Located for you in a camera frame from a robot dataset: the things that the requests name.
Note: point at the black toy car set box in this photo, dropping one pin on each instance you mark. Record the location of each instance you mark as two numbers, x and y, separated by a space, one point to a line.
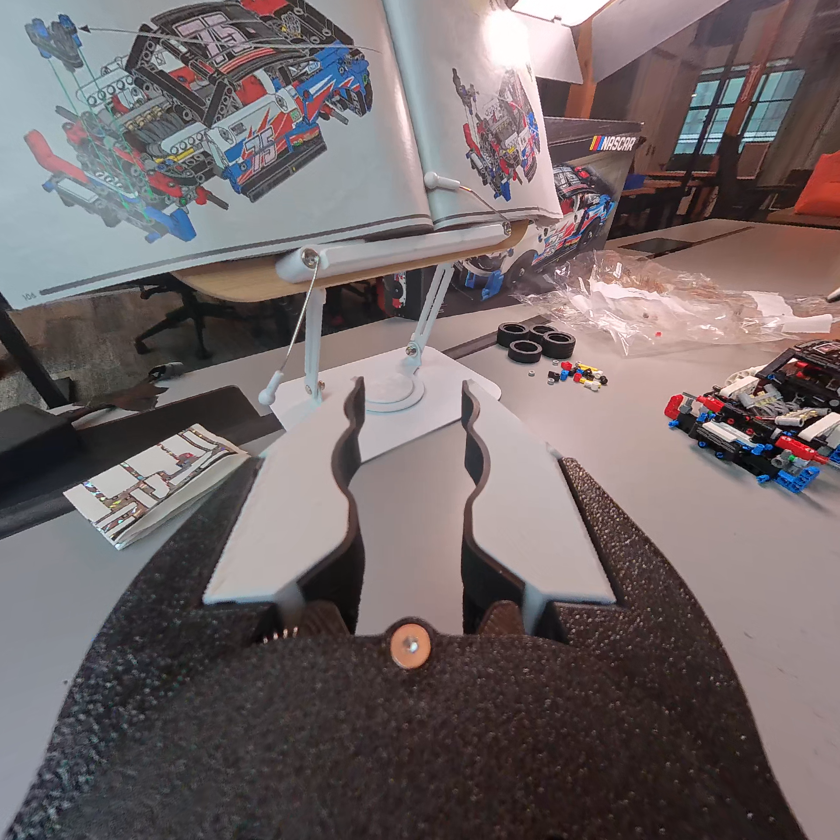
590 164

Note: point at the black toy tire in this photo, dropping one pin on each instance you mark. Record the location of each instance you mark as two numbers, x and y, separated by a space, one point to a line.
559 346
525 352
541 330
510 334

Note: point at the crumpled clear plastic bag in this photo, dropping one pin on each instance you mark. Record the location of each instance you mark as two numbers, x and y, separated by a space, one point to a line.
656 308

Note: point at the pile of small colourful bricks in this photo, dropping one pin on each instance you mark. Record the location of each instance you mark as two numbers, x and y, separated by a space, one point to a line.
577 375

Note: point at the partly built toy brick car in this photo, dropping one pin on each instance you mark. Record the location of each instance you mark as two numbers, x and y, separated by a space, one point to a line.
754 420

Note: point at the folded sticker sheet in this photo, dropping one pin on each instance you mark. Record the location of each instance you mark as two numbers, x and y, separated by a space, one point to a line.
157 485

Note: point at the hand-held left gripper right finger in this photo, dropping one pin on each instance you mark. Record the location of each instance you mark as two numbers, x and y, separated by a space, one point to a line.
538 525

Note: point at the white book stand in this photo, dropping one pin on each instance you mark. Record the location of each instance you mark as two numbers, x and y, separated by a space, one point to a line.
433 374

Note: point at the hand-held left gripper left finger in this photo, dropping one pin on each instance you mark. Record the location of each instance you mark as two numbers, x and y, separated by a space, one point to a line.
289 518

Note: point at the dark brown cloth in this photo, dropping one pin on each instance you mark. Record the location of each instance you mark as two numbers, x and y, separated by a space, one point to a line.
128 396

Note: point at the dark framed window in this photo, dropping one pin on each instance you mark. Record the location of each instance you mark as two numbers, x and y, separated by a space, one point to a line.
741 108

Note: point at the open toy car instruction book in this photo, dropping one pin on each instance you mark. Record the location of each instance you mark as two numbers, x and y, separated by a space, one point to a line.
367 164

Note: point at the orange cushion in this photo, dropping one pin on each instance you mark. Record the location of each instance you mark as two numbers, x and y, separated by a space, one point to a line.
820 187

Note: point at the black desk divider strip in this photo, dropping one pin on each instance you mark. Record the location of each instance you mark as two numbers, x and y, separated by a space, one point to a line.
164 420

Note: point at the black office chair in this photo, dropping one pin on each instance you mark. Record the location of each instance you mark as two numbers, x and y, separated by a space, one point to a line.
177 315

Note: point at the wooden bench table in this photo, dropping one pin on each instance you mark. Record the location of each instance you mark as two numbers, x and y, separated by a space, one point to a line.
695 187

